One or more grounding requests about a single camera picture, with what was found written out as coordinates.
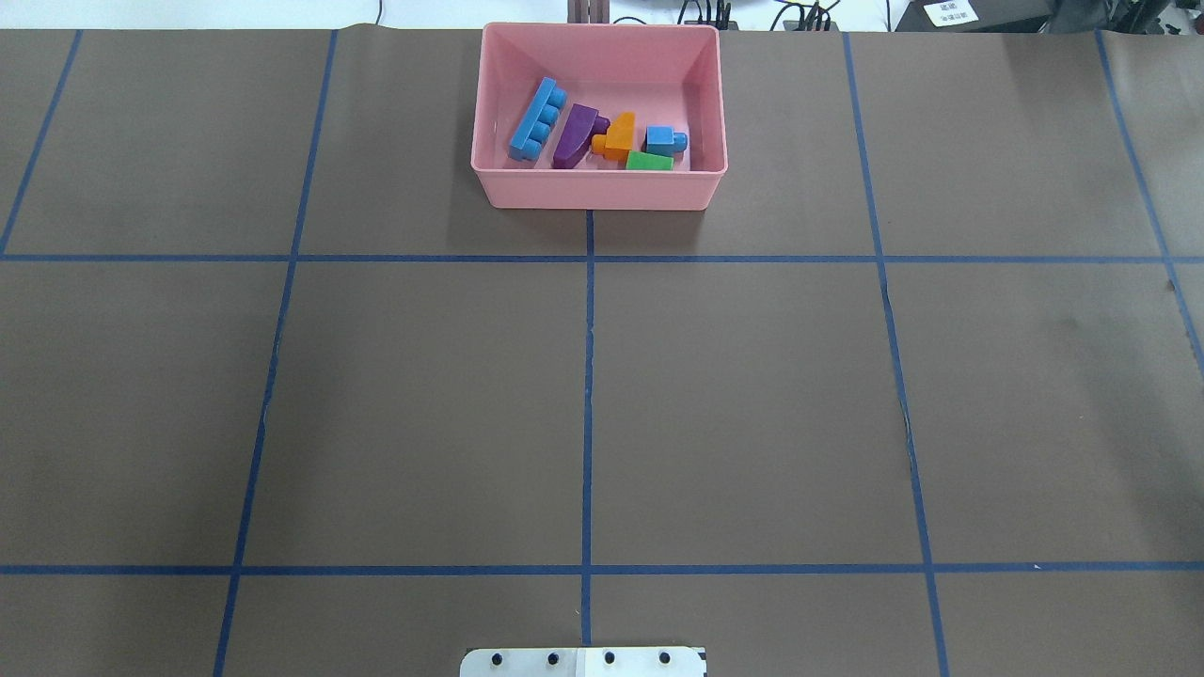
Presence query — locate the green toy block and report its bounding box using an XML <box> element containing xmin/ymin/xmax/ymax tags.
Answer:
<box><xmin>625</xmin><ymin>151</ymin><xmax>674</xmax><ymax>171</ymax></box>

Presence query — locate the orange sloped toy block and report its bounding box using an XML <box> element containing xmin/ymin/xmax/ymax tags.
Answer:
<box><xmin>590</xmin><ymin>111</ymin><xmax>636</xmax><ymax>164</ymax></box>

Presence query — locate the small blue toy block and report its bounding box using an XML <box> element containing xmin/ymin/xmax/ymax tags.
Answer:
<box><xmin>643</xmin><ymin>125</ymin><xmax>689</xmax><ymax>157</ymax></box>

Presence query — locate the purple sloped toy block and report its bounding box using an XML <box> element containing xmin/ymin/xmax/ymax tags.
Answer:
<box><xmin>553</xmin><ymin>104</ymin><xmax>604</xmax><ymax>170</ymax></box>

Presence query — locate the long blue toy block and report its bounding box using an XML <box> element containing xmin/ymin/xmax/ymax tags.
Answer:
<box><xmin>507</xmin><ymin>77</ymin><xmax>568</xmax><ymax>163</ymax></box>

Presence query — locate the pink plastic box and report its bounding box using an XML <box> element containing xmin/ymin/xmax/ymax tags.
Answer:
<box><xmin>470</xmin><ymin>23</ymin><xmax>728</xmax><ymax>211</ymax></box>

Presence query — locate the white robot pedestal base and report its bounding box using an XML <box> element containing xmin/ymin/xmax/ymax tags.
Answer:
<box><xmin>459</xmin><ymin>646</ymin><xmax>708</xmax><ymax>676</ymax></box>

